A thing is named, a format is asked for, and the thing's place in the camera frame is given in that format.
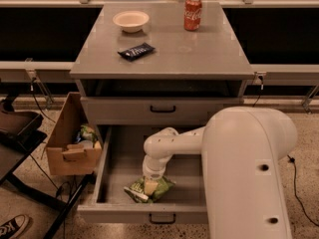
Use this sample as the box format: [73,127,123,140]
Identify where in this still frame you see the open grey middle drawer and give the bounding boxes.
[78,125,208,225]

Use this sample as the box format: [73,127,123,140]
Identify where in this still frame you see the green jalapeno chip bag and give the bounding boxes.
[124,176,175,203]

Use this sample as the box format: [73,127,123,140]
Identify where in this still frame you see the cardboard box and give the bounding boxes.
[46,93,102,175]

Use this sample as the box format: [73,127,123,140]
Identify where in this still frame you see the grey drawer cabinet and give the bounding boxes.
[70,1,253,140]

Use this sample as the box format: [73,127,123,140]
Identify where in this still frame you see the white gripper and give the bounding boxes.
[143,155,170,196]

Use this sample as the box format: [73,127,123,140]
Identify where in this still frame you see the grey metal railing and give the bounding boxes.
[0,0,319,115]

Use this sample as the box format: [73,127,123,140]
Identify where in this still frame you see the snack bags in box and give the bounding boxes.
[75,123,98,148]

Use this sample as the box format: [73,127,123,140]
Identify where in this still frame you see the closed grey upper drawer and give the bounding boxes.
[81,97,243,126]

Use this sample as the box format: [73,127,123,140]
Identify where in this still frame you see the white paper bowl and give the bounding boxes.
[113,11,150,33]

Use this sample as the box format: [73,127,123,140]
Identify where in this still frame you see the dark blue snack bar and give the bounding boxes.
[119,43,156,62]

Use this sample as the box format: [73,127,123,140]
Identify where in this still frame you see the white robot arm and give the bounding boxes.
[143,107,297,239]

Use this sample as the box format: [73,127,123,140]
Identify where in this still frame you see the black floor cable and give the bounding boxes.
[252,74,319,227]

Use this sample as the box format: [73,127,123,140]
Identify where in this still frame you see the red coca-cola can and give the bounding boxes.
[183,0,202,31]

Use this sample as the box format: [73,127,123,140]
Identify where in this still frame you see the black white sneaker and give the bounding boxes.
[0,214,30,239]

